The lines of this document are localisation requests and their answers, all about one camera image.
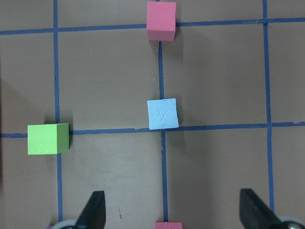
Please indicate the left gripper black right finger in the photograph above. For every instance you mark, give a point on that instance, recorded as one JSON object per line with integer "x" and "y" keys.
{"x": 254, "y": 213}

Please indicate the pink foam block near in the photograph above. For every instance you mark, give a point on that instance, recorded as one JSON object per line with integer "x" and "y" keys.
{"x": 168, "y": 225}

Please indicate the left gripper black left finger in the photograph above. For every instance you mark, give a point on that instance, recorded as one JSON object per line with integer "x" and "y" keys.
{"x": 93, "y": 215}

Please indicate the pink foam block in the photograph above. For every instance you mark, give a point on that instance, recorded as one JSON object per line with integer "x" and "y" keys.
{"x": 161, "y": 21}
{"x": 168, "y": 225}

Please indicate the green foam block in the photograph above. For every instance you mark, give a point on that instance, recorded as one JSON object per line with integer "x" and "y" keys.
{"x": 48, "y": 139}

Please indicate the light blue foam block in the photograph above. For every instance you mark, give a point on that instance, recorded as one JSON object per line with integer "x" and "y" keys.
{"x": 162, "y": 114}

